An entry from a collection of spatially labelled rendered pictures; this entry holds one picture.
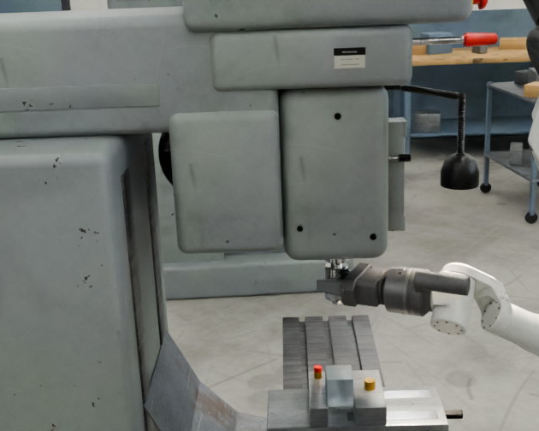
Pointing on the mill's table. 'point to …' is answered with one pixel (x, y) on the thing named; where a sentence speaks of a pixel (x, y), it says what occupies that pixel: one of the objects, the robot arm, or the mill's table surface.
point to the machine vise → (419, 405)
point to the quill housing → (334, 172)
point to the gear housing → (312, 57)
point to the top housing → (317, 13)
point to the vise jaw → (369, 399)
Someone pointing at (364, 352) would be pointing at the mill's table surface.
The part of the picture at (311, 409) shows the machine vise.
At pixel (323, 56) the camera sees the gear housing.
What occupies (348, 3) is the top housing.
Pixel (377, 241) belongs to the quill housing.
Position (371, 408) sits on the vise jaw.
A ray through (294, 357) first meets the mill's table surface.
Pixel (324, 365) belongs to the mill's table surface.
